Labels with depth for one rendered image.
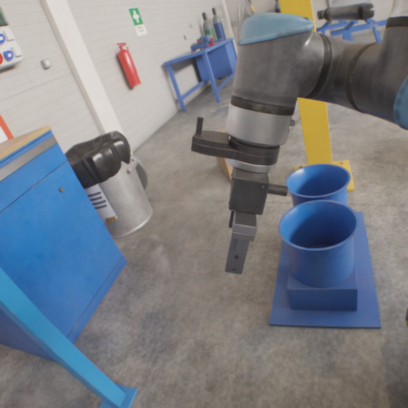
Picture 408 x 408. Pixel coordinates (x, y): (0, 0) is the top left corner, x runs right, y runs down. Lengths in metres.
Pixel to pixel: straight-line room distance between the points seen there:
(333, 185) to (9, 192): 1.50
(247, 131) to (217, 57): 5.93
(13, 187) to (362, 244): 1.64
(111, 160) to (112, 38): 2.70
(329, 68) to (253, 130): 0.13
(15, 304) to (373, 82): 0.93
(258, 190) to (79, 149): 2.03
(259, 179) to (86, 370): 0.94
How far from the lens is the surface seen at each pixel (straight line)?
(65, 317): 1.65
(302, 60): 0.40
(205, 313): 1.42
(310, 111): 1.86
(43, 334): 1.01
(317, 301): 1.26
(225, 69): 6.31
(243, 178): 0.39
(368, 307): 1.32
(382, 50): 0.37
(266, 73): 0.38
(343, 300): 1.25
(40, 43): 3.48
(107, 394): 1.27
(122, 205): 2.10
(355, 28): 4.03
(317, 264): 1.10
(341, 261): 1.13
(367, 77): 0.37
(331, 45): 0.43
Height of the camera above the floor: 1.07
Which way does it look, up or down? 32 degrees down
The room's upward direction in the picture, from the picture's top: 19 degrees counter-clockwise
